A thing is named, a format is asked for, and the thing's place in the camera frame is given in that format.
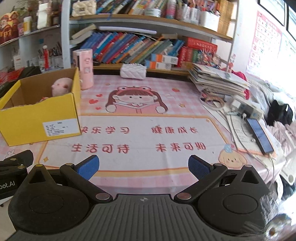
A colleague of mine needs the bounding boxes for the row of thin books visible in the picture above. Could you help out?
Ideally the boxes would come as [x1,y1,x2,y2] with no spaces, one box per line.
[96,0,167,15]

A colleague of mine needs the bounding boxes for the grey blanket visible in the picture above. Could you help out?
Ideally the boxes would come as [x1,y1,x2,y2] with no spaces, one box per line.
[247,79,296,109]

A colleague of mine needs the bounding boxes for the red cartoon figure stick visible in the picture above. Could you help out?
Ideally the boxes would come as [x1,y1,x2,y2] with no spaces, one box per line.
[228,54,236,72]

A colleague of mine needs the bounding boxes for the colourful hair clip display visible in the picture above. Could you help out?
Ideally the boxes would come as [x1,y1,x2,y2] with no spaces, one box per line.
[199,50,222,65]

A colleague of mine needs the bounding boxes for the white small bag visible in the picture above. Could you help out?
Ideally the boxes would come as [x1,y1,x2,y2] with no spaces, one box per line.
[37,1,51,29]

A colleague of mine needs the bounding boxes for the white boxes of pens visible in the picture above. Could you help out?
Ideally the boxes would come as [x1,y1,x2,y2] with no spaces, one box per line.
[171,0,220,32]

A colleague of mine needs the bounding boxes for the white charging cable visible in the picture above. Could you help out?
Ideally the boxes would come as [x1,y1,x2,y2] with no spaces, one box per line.
[236,137,277,183]

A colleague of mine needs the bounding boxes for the orange white small box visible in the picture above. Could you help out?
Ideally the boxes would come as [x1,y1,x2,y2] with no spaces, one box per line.
[145,61,173,70]
[151,54,179,65]

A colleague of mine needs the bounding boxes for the pen holder with pens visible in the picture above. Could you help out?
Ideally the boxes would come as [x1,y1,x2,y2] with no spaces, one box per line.
[37,42,63,70]

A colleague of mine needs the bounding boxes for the white jar yellow label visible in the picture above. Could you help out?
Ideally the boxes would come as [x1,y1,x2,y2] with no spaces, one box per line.
[23,16,31,35]

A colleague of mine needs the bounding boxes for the white quilted purse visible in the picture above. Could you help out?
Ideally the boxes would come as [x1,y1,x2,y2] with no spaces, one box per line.
[120,64,147,80]

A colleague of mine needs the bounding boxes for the red fortune figure decoration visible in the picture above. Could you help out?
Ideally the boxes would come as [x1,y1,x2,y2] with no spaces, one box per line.
[0,13,19,44]

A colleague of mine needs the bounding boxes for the red white tassel ornament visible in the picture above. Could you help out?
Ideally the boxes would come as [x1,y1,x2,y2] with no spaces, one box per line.
[43,45,50,71]

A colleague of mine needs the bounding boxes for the stack of papers and notebooks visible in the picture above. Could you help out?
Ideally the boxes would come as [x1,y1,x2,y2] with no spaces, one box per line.
[188,64,251,99]

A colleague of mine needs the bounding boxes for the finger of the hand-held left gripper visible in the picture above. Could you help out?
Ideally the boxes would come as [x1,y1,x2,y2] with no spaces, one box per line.
[0,149,34,173]

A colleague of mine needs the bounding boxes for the black smartphone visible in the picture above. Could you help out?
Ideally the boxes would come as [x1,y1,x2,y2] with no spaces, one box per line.
[245,118,275,154]

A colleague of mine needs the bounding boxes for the pink alphabet wall poster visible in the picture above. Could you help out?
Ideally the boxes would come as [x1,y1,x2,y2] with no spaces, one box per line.
[246,10,282,78]

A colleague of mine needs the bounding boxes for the red cloth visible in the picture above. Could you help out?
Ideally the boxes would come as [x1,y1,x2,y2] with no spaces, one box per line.
[231,71,250,100]

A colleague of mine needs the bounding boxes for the black picture frame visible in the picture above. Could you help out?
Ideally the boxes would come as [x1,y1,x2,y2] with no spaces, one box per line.
[287,5,296,37]
[258,0,285,26]

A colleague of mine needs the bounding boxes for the printed worksheet papers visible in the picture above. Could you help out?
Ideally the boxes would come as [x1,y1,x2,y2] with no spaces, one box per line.
[203,102,284,160]

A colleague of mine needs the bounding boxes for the yellow cardboard box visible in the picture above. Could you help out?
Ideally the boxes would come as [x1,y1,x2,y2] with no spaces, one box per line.
[0,67,82,147]

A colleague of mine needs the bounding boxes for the white long flat case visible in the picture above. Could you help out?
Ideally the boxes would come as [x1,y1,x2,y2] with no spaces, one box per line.
[98,26,158,35]

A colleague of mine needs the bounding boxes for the white stand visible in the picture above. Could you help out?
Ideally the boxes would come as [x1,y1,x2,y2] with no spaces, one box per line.
[280,158,296,186]

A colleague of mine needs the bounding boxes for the pale wall poster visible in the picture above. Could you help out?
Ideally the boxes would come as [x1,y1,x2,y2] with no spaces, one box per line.
[281,35,296,84]

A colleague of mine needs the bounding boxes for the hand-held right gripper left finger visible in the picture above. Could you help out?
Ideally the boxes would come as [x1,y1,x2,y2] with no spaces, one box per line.
[22,155,112,201]

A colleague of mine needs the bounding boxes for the white wooden bookshelf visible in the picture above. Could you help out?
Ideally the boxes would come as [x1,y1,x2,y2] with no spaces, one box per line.
[60,0,238,77]

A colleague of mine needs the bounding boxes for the white power strip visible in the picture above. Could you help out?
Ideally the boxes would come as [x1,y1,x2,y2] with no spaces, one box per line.
[235,101,264,118]

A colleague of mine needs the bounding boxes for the white corner shelf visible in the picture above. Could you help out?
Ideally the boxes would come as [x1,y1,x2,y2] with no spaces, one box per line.
[0,24,63,70]

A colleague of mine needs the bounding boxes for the cream quilted handbag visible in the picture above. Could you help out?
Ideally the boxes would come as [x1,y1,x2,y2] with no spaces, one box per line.
[72,0,97,17]

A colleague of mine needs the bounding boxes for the black clothing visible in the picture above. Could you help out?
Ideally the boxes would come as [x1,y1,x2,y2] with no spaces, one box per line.
[266,100,294,127]

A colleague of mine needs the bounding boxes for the row of colourful books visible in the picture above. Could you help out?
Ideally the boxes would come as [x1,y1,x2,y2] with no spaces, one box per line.
[80,32,185,64]

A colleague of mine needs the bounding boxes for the thick book lying flat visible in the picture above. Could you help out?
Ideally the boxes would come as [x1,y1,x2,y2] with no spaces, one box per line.
[70,23,97,40]

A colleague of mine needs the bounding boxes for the pink cartoon cylinder container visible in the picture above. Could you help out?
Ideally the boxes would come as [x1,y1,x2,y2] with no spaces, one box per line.
[72,49,94,90]

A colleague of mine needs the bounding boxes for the pink plush pig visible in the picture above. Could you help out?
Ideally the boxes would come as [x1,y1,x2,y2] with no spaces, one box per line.
[51,77,74,97]

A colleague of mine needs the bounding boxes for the red plastic bag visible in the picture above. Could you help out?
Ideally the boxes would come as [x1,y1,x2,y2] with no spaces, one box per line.
[0,70,23,84]

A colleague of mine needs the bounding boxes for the red boxed book set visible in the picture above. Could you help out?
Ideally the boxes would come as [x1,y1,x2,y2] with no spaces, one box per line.
[178,37,218,63]

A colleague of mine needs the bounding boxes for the pink bedding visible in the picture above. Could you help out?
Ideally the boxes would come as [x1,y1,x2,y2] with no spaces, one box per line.
[266,120,296,158]

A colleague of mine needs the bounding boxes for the white plugged charger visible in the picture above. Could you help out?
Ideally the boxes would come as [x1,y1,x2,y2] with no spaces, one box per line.
[230,98,243,109]

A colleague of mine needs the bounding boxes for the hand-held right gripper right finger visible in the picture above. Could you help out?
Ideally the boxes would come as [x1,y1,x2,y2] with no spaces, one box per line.
[174,155,269,202]

